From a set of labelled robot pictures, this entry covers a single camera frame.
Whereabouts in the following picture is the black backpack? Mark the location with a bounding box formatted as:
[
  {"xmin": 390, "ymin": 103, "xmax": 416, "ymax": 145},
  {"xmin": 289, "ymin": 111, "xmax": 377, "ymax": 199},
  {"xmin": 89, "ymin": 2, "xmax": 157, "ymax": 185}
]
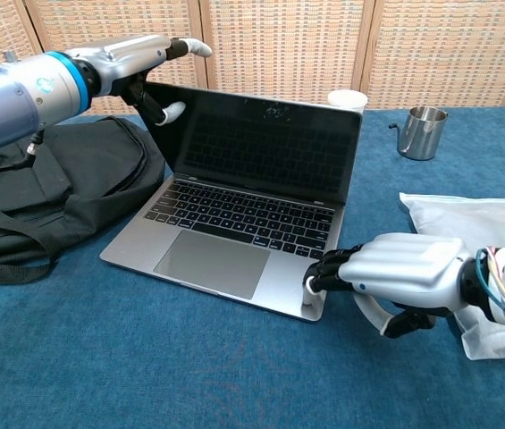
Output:
[{"xmin": 0, "ymin": 114, "xmax": 166, "ymax": 285}]

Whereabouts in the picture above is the bamboo folding screen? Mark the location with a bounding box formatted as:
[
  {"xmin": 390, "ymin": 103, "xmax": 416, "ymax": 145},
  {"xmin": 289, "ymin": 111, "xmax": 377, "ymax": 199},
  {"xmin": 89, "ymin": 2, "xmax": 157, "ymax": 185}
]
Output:
[{"xmin": 0, "ymin": 0, "xmax": 505, "ymax": 118}]

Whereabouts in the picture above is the stainless steel mug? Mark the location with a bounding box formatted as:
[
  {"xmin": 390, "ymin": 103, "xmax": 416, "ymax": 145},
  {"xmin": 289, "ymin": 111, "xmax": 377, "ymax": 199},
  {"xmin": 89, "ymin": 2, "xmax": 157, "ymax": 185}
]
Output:
[{"xmin": 387, "ymin": 105, "xmax": 450, "ymax": 161}]

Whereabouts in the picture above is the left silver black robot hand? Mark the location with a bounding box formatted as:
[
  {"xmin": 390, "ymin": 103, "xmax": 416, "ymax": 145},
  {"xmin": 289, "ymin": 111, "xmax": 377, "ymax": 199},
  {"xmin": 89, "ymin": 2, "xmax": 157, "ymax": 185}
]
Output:
[{"xmin": 64, "ymin": 34, "xmax": 214, "ymax": 127}]

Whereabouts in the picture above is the silver laptop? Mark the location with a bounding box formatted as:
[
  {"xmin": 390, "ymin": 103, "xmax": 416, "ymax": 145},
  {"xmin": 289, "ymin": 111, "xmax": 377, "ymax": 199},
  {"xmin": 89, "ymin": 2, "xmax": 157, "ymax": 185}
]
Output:
[{"xmin": 98, "ymin": 80, "xmax": 365, "ymax": 323}]

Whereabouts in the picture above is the white paper cup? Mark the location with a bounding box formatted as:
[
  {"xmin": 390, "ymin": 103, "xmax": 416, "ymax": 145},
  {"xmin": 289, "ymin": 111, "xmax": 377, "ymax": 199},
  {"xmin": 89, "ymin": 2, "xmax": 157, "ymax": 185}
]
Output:
[{"xmin": 326, "ymin": 88, "xmax": 369, "ymax": 114}]

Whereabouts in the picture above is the white plastic pouch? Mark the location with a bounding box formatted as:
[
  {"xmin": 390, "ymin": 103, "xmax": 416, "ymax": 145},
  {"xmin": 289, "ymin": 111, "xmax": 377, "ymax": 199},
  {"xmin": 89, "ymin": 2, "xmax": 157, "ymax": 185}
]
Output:
[{"xmin": 398, "ymin": 191, "xmax": 505, "ymax": 361}]

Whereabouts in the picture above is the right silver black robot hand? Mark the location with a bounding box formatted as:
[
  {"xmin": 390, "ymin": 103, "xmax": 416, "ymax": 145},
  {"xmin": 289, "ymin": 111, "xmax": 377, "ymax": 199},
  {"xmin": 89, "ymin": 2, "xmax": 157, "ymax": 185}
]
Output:
[{"xmin": 301, "ymin": 231, "xmax": 479, "ymax": 339}]

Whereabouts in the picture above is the blue table cloth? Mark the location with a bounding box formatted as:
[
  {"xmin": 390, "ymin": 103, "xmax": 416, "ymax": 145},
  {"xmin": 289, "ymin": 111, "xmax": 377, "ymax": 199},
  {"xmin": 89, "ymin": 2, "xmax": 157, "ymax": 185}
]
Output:
[{"xmin": 0, "ymin": 105, "xmax": 505, "ymax": 429}]

